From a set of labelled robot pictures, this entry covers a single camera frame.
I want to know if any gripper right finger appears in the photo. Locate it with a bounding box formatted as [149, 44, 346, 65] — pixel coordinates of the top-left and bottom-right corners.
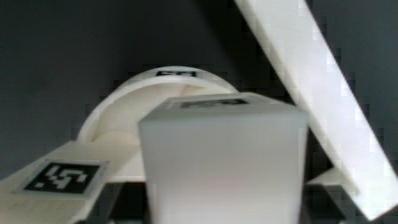
[301, 185, 360, 224]

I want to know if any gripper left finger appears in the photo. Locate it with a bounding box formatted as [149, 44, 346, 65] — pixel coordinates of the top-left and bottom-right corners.
[85, 182, 147, 224]

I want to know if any white stool leg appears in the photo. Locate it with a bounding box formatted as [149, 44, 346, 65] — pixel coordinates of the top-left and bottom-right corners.
[138, 92, 307, 224]
[0, 141, 143, 224]

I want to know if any white round stool seat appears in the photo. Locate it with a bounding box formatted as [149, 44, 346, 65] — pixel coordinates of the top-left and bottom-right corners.
[78, 66, 237, 182]

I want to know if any white U-shaped fence wall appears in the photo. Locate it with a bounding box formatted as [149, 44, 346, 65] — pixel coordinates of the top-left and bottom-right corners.
[234, 0, 398, 220]

